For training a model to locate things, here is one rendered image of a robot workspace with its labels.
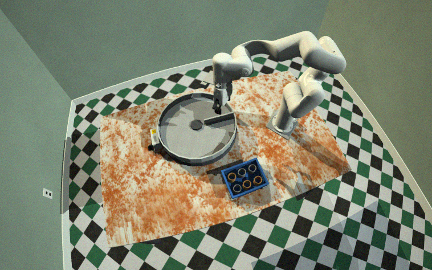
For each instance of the blue crate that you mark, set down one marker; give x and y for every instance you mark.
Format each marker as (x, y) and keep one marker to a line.
(250, 177)

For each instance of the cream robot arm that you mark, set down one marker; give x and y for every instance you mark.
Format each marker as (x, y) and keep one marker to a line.
(322, 56)

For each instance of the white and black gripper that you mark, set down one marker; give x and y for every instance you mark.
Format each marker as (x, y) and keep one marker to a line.
(221, 96)

